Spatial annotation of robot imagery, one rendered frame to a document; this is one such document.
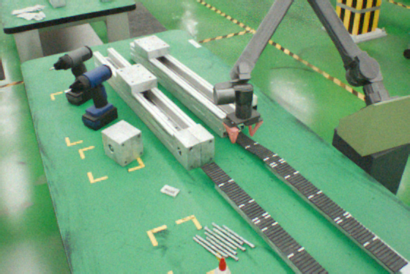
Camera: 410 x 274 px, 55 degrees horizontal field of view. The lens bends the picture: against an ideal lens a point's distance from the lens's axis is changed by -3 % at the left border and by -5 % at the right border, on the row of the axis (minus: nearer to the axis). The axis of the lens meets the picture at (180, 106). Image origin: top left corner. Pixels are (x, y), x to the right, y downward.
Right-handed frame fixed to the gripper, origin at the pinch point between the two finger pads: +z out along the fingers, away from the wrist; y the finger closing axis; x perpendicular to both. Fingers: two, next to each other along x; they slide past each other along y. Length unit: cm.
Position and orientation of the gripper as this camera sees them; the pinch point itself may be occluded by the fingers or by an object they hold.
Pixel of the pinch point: (241, 137)
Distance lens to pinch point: 142.7
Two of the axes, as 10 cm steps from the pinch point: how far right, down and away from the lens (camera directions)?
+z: 0.3, 8.6, 5.1
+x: 4.8, 4.4, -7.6
